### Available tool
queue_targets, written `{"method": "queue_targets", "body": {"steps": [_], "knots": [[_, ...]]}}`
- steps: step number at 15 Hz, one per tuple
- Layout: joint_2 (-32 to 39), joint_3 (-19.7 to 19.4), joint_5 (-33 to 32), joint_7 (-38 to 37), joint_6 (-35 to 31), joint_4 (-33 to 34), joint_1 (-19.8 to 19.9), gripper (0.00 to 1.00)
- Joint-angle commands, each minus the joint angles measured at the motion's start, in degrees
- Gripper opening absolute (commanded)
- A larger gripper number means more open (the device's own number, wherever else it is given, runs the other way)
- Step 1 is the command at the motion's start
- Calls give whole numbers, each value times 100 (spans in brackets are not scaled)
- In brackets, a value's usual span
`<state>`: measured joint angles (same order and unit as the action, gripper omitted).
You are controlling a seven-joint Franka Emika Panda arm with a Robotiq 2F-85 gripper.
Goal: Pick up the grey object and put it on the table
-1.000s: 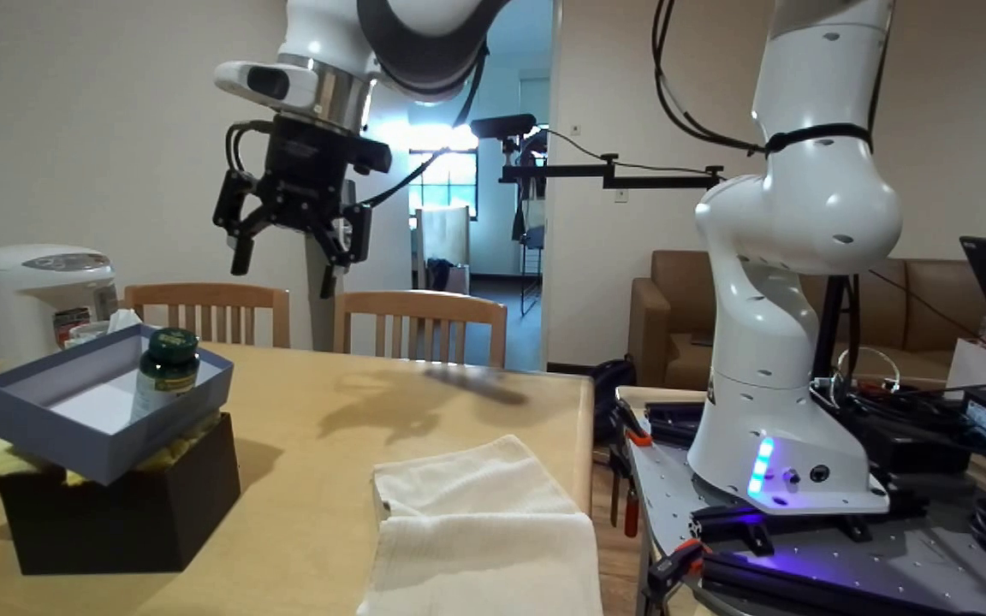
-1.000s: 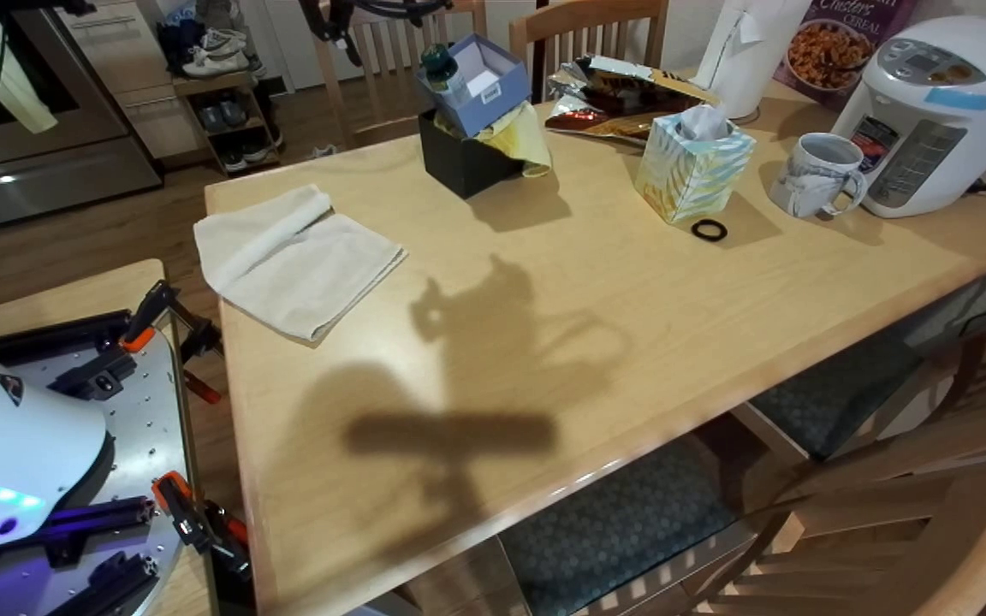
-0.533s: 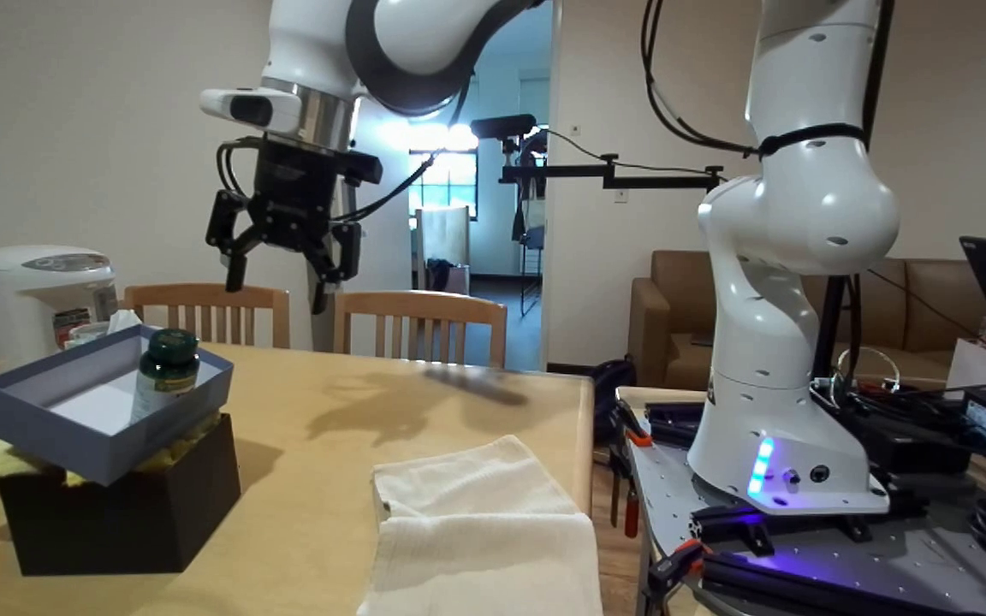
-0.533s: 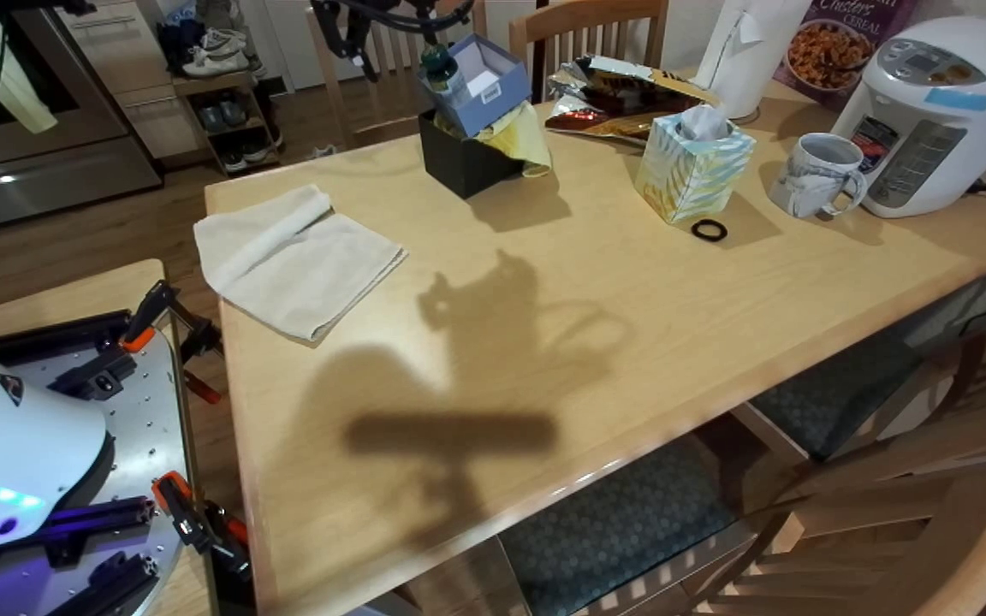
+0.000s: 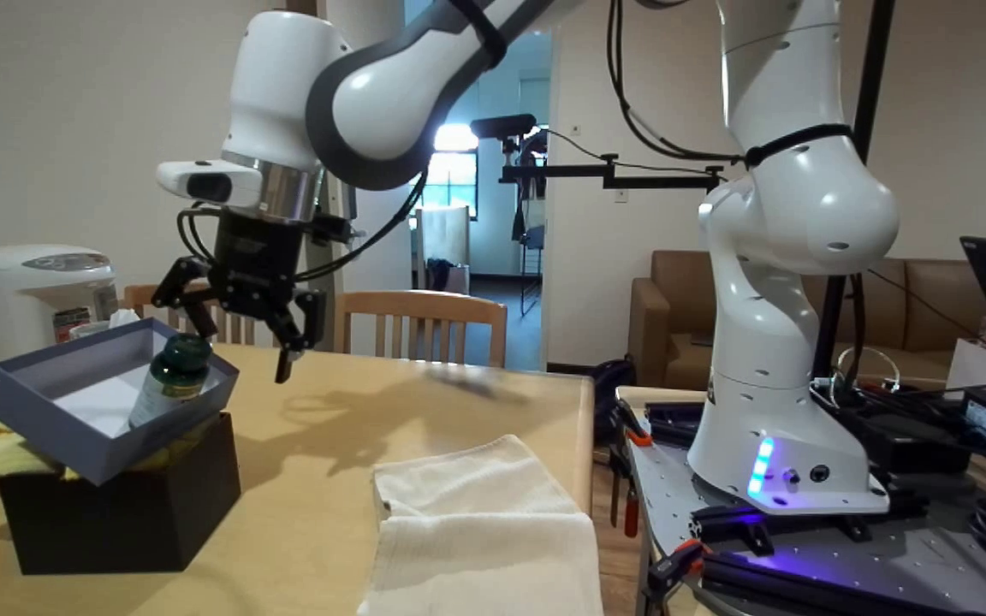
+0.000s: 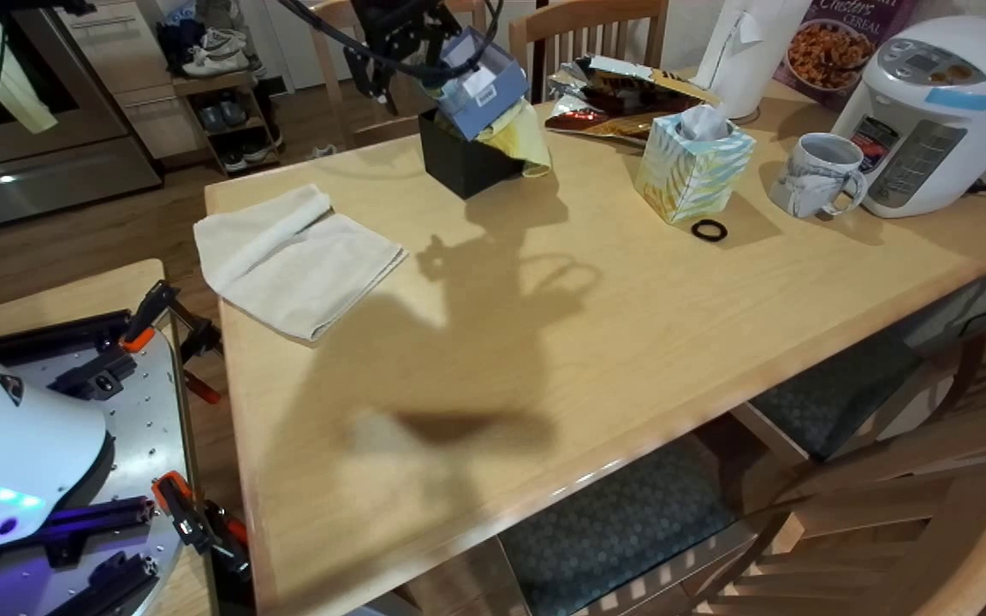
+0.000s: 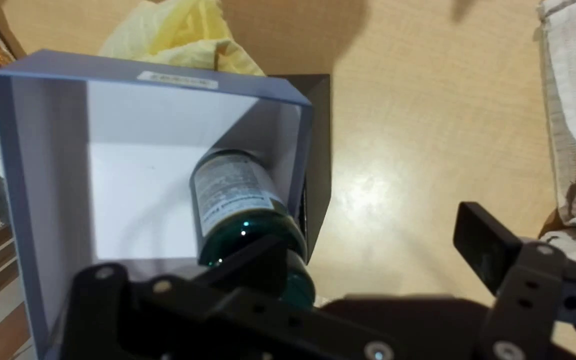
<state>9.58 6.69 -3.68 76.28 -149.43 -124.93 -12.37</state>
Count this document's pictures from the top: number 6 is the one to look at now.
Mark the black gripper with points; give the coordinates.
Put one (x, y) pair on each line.
(401, 24)

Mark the grey-blue cardboard box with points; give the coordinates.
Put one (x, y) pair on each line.
(469, 115)

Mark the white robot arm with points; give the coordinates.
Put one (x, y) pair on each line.
(14, 445)

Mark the black square box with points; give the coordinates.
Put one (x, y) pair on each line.
(461, 164)

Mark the yellow cloth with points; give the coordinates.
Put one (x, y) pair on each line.
(521, 138)

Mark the clear plastic bag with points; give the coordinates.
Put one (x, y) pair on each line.
(567, 82)

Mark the red snack package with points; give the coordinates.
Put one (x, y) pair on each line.
(572, 115)

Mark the wooden shoe rack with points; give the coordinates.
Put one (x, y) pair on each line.
(224, 91)

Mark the white shoes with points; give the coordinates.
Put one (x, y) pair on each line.
(222, 54)

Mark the white folded cloth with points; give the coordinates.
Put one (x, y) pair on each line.
(289, 262)

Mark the brown gold snack package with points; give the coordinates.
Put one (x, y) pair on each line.
(647, 88)

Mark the patterned tissue box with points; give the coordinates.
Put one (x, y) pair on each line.
(693, 164)

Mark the white paper towel roll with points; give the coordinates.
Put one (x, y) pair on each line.
(756, 55)

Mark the black orange clamp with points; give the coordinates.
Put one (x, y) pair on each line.
(138, 338)
(203, 382)
(203, 519)

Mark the stainless steel oven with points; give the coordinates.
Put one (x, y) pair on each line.
(36, 147)

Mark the pale green hanging cloth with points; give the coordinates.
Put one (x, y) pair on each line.
(1, 69)

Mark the purple cereal box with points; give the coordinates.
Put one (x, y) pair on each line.
(829, 54)

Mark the white mug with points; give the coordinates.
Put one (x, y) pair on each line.
(819, 171)

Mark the metal breadboard plate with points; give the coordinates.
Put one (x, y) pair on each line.
(144, 421)

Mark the wooden chair with teal cushion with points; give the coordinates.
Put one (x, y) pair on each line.
(846, 394)
(632, 516)

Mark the white electric water boiler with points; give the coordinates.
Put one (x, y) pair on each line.
(951, 123)

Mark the black aluminium rail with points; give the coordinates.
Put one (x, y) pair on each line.
(105, 586)
(102, 526)
(53, 338)

